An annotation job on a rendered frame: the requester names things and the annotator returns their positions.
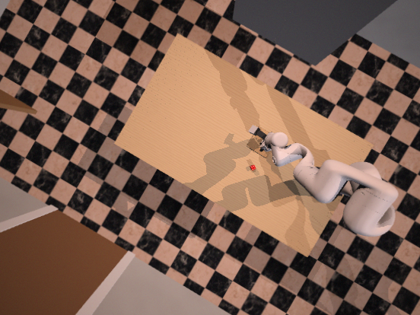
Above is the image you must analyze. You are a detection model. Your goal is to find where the brown square mat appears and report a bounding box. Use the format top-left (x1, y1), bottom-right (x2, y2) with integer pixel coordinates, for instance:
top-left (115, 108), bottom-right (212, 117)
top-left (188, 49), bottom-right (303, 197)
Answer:
top-left (247, 127), bottom-right (272, 158)

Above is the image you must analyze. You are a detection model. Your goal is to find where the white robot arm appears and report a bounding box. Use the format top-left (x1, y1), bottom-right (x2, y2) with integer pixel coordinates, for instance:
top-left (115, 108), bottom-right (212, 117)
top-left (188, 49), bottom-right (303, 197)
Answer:
top-left (248, 125), bottom-right (399, 237)

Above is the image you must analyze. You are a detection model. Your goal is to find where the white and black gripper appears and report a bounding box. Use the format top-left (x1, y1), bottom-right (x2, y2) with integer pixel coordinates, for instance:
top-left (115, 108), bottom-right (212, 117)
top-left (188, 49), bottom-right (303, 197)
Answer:
top-left (259, 132), bottom-right (273, 152)

